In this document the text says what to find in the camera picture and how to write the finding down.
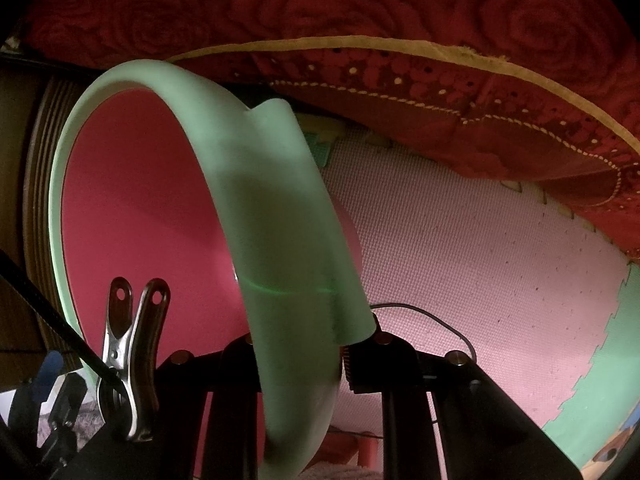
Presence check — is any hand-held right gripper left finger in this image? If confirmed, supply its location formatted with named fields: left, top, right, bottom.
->
left=90, top=334, right=263, bottom=480

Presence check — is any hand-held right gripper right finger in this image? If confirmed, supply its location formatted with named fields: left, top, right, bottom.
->
left=342, top=327, right=583, bottom=480

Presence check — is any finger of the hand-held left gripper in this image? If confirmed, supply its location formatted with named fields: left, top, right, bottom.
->
left=12, top=352, right=65, bottom=441
left=42, top=375, right=88, bottom=463

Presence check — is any green rimmed red plastic bin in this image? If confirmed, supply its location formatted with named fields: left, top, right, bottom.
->
left=48, top=59, right=377, bottom=478

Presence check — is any metal spring clip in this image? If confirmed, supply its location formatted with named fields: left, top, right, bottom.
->
left=97, top=276, right=171, bottom=443

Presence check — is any red plastic object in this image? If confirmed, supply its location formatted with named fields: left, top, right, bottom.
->
left=320, top=430, right=386, bottom=467

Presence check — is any pink foam floor mat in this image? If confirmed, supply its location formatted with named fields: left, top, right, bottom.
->
left=295, top=115, right=633, bottom=480

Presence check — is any brown wooden cabinet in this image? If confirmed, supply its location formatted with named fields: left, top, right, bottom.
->
left=0, top=55, right=86, bottom=391

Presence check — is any green printed foam mat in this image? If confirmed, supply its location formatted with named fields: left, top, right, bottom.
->
left=542, top=260, right=640, bottom=466

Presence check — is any red bedspread with yellow trim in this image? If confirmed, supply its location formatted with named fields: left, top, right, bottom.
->
left=165, top=35, right=640, bottom=261

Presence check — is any red rose embossed blanket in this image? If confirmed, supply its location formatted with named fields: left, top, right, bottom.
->
left=22, top=0, right=640, bottom=126

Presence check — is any thick black cable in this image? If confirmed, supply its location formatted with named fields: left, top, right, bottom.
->
left=0, top=247, right=126, bottom=391

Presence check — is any thin black cable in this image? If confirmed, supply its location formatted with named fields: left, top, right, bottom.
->
left=370, top=302, right=476, bottom=361

